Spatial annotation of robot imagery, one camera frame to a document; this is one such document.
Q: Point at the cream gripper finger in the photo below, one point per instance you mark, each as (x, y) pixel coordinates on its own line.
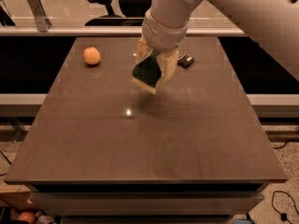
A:
(167, 62)
(143, 50)

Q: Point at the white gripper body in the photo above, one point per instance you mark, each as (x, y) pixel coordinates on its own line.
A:
(162, 36)

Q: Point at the green and yellow sponge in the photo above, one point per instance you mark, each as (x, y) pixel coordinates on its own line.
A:
(147, 73)

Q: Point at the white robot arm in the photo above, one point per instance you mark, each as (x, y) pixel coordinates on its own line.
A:
(274, 24)

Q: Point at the black snack bar packet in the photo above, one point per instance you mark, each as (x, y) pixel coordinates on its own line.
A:
(185, 60)

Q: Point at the black office chair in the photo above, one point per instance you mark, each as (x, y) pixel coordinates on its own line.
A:
(133, 12)

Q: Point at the orange fruit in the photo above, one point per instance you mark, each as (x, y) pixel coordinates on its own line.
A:
(91, 56)

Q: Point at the grey table drawer base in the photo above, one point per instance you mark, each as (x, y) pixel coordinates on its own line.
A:
(199, 207)

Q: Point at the orange ball under table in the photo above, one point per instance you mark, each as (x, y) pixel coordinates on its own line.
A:
(27, 216)

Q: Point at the left metal railing bracket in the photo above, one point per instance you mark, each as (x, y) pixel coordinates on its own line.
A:
(43, 23)

